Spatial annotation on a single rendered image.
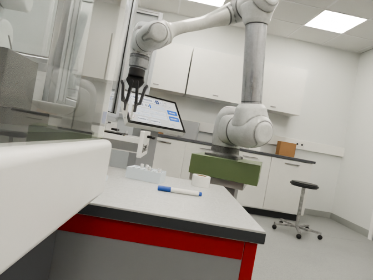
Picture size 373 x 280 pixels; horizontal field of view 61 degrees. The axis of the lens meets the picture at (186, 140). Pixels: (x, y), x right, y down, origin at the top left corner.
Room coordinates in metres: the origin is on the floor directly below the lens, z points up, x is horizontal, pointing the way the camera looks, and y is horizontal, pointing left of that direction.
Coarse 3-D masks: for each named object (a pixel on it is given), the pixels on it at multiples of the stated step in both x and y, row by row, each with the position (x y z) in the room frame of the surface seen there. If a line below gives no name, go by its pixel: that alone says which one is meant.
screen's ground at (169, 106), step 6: (144, 96) 2.43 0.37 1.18; (132, 102) 2.30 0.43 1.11; (144, 102) 2.38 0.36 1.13; (168, 102) 2.57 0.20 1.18; (150, 108) 2.39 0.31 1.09; (168, 108) 2.53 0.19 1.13; (174, 108) 2.58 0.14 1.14; (168, 114) 2.48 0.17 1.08; (132, 120) 2.19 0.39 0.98; (162, 120) 2.39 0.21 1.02; (168, 120) 2.44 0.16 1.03; (168, 126) 2.40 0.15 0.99; (174, 126) 2.44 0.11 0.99; (180, 126) 2.49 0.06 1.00
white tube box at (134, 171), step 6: (132, 168) 1.09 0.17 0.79; (138, 168) 1.13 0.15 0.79; (144, 168) 1.15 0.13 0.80; (126, 174) 1.10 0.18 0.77; (132, 174) 1.09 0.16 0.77; (138, 174) 1.09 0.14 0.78; (144, 174) 1.09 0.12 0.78; (150, 174) 1.08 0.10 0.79; (156, 174) 1.08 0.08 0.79; (162, 174) 1.10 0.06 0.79; (144, 180) 1.08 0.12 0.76; (150, 180) 1.08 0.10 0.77; (156, 180) 1.08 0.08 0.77; (162, 180) 1.12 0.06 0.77
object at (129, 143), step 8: (104, 136) 1.28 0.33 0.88; (112, 136) 1.28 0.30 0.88; (120, 136) 1.28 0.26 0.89; (128, 136) 1.52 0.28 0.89; (136, 136) 1.52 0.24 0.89; (112, 144) 1.27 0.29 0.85; (120, 144) 1.28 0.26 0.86; (128, 144) 1.28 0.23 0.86; (136, 144) 1.28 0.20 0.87; (136, 152) 1.28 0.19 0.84
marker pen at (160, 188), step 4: (160, 188) 0.96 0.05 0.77; (164, 188) 0.96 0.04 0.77; (168, 188) 0.96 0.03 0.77; (172, 188) 0.96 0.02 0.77; (176, 188) 0.97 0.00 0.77; (176, 192) 0.97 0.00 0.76; (180, 192) 0.97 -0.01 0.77; (184, 192) 0.97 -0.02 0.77; (188, 192) 0.97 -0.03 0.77; (192, 192) 0.97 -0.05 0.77; (196, 192) 0.97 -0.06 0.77; (200, 192) 0.98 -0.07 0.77; (200, 196) 0.98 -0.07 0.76
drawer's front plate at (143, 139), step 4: (140, 132) 1.26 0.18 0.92; (144, 132) 1.26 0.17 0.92; (148, 132) 1.43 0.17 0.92; (140, 136) 1.26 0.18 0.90; (144, 136) 1.28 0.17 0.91; (140, 140) 1.26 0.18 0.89; (144, 140) 1.31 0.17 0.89; (148, 140) 1.50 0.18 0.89; (140, 144) 1.26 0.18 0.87; (144, 144) 1.34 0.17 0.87; (148, 144) 1.55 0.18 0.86; (140, 148) 1.26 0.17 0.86; (140, 152) 1.26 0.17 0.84; (144, 152) 1.41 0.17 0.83; (136, 156) 1.26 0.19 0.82; (140, 156) 1.26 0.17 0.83
